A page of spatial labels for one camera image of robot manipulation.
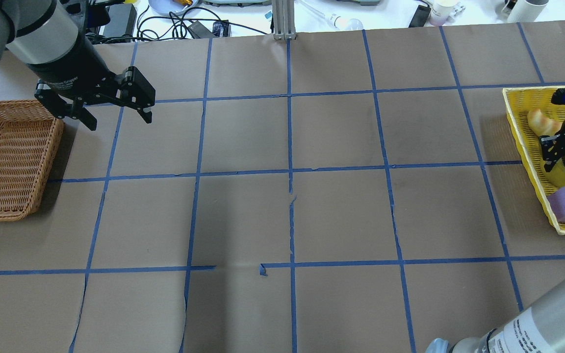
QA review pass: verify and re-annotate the brown wicker basket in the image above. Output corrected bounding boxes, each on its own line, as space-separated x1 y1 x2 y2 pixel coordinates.
0 99 65 223

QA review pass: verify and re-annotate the white light bulb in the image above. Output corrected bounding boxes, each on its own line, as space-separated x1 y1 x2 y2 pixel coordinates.
328 14 364 31

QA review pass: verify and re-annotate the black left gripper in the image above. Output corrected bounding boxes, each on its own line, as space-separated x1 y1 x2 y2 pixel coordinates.
27 33 155 130

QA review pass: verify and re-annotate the brass cylinder part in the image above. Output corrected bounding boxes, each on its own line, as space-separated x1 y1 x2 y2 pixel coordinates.
173 0 194 7

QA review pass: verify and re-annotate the yellow plastic basket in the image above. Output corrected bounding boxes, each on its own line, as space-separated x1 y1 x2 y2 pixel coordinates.
502 85 565 235

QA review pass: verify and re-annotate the toy croissant bread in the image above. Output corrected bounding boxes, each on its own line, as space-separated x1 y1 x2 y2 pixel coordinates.
527 109 562 136

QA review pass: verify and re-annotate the black power adapter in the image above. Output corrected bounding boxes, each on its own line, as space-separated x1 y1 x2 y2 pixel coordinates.
102 3 137 38

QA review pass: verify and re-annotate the white paper cup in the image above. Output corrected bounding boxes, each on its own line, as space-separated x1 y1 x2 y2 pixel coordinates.
429 0 459 26

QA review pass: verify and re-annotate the aluminium frame post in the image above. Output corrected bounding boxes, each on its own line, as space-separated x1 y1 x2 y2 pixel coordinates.
271 0 297 40

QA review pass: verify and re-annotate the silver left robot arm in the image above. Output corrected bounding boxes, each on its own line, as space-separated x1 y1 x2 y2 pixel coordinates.
0 0 155 130

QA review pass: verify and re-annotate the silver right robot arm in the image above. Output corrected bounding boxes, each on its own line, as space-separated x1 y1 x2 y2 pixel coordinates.
426 87 565 353

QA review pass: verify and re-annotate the blue plate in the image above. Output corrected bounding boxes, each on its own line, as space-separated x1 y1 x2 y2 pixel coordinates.
148 0 200 16

